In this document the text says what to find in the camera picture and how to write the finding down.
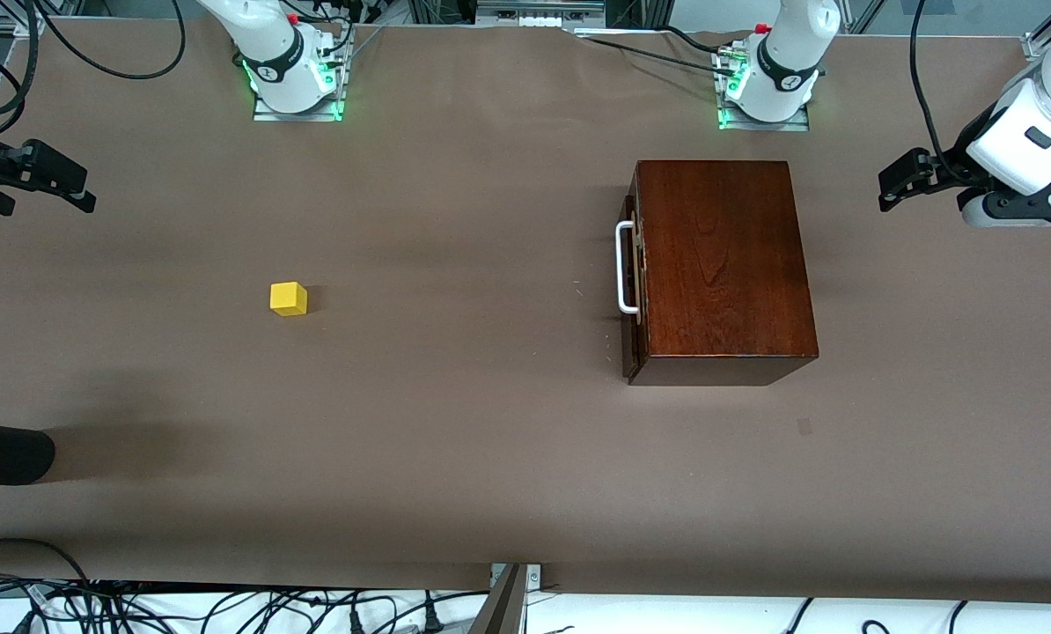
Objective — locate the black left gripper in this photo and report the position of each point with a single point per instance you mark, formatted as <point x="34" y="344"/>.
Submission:
<point x="946" y="169"/>

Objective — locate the yellow wooden block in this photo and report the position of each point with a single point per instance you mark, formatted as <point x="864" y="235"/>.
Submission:
<point x="288" y="299"/>

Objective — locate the light wood drawer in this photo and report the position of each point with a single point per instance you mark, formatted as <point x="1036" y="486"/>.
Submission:
<point x="632" y="291"/>

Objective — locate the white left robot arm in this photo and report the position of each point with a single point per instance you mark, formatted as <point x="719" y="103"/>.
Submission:
<point x="785" y="62"/>

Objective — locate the dark brown wooden cabinet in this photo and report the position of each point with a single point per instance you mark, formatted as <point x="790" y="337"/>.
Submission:
<point x="719" y="264"/>

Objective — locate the black cylindrical object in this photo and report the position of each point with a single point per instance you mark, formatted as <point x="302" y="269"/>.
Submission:
<point x="2" y="453"/>

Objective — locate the white power strip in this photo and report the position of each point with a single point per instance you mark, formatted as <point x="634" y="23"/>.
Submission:
<point x="539" y="16"/>

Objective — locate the brown table cover sheet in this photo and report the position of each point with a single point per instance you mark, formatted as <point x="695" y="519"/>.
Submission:
<point x="402" y="440"/>

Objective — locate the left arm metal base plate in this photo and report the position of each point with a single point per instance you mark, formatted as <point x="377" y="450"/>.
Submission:
<point x="763" y="126"/>

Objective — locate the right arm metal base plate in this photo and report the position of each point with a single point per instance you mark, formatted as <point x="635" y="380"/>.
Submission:
<point x="297" y="116"/>

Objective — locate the aluminium profile post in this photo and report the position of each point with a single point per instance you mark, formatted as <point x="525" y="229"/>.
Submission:
<point x="503" y="608"/>

